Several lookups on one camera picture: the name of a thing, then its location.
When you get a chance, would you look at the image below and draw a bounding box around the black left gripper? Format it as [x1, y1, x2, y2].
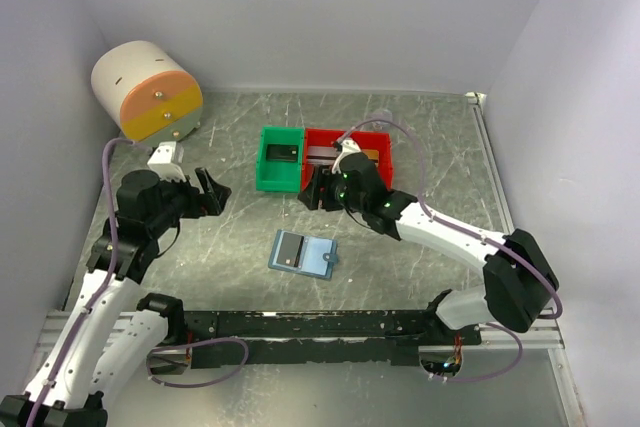
[147, 166, 230, 235]

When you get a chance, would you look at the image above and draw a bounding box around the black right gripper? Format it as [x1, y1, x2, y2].
[298, 165, 366, 214]

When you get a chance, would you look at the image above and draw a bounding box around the red plastic bin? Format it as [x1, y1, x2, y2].
[349, 131, 394, 188]
[300, 128, 345, 191]

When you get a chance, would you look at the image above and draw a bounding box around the blue card holder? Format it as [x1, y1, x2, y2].
[267, 229, 339, 280]

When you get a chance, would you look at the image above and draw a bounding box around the black card stripe side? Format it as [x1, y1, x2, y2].
[275, 231, 304, 268]

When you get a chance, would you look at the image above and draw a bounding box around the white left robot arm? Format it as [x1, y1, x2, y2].
[1, 168, 231, 426]

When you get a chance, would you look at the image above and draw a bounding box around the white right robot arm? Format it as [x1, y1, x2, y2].
[298, 153, 559, 345]

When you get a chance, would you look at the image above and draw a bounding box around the silver credit card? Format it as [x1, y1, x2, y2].
[305, 146, 339, 166]

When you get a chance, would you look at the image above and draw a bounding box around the black credit card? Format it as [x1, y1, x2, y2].
[265, 143, 301, 164]

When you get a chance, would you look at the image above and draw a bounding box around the gold credit card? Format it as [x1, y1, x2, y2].
[363, 149, 380, 164]

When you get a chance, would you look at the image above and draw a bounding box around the green plastic bin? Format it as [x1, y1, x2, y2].
[256, 125, 305, 193]

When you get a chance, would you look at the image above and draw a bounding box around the small clear plastic cup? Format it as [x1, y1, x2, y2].
[371, 108, 393, 131]

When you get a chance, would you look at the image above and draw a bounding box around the round pastel drawer cabinet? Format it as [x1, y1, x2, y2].
[90, 40, 204, 147]

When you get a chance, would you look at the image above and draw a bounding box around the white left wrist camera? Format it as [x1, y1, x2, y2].
[147, 141, 187, 182]

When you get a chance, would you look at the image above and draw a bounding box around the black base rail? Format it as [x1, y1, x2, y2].
[185, 310, 481, 369]

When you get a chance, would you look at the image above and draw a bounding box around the aluminium frame rail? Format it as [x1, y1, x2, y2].
[465, 92, 563, 334]

